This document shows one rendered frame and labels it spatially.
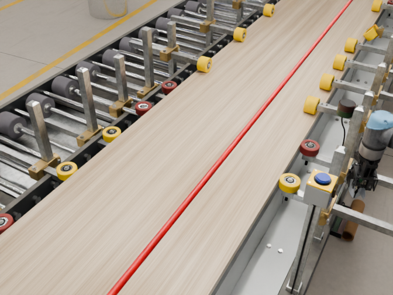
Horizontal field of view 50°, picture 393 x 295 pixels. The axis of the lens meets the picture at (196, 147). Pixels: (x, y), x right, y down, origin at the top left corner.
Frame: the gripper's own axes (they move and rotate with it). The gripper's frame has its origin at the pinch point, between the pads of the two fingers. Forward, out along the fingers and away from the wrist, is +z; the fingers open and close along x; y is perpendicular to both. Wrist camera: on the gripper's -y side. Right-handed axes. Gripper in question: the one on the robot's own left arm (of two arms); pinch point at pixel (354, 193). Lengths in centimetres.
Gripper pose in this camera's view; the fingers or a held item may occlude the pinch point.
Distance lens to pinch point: 162.3
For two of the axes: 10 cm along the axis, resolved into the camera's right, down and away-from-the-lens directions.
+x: 9.9, 1.1, -1.2
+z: -0.1, 7.8, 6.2
